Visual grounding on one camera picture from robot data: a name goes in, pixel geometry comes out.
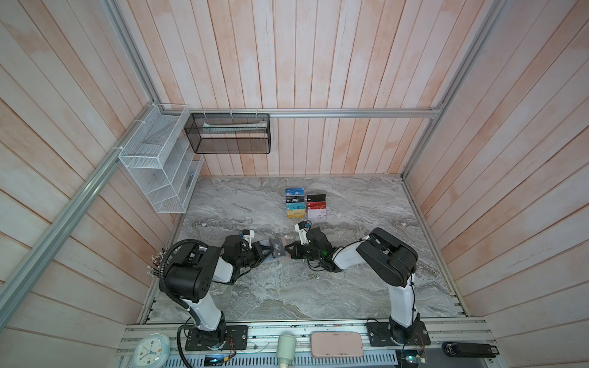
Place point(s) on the white wire mesh shelf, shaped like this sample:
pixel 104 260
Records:
pixel 160 159

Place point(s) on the pink rectangular case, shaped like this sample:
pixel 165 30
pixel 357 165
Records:
pixel 336 344

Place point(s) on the black stapler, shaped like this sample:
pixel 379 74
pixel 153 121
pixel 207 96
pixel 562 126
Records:
pixel 474 350

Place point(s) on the white analog clock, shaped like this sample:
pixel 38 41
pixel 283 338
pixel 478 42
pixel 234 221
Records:
pixel 151 352

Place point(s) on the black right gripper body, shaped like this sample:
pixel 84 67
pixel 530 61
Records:
pixel 307 252

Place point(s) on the gold credit card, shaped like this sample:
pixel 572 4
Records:
pixel 296 213

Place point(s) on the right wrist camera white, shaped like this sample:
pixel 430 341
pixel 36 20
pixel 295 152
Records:
pixel 302 229

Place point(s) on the dark grey credit card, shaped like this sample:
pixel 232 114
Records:
pixel 278 245

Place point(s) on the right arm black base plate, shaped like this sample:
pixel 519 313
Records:
pixel 386 334

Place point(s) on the black credit card right column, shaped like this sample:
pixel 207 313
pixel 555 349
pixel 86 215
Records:
pixel 316 197

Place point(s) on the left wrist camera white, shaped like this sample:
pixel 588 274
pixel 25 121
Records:
pixel 247 238

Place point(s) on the black credit card left column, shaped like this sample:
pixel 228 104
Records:
pixel 294 199

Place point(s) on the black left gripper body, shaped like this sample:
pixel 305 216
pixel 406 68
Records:
pixel 248 256

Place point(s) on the black credit card column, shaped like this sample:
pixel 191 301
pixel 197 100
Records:
pixel 294 199
pixel 316 197

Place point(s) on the bundle of coloured pens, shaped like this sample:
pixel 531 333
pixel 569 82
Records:
pixel 155 264

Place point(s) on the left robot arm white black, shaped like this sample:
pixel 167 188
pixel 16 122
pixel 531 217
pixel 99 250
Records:
pixel 189 267

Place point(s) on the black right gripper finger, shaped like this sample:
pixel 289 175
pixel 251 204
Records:
pixel 293 253
pixel 292 246

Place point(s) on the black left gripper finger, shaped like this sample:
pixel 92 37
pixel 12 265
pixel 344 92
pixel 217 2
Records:
pixel 263 248
pixel 259 261

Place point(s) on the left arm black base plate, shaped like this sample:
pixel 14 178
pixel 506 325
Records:
pixel 234 337

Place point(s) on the black mesh basket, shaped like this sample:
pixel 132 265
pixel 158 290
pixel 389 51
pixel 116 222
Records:
pixel 229 133

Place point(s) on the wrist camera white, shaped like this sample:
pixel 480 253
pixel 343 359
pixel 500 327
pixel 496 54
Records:
pixel 302 229
pixel 247 238

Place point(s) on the white light bulb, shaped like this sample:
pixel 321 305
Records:
pixel 285 352

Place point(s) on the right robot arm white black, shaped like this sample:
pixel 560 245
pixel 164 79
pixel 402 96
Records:
pixel 391 259

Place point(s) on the red credit card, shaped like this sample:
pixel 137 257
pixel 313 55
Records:
pixel 316 205

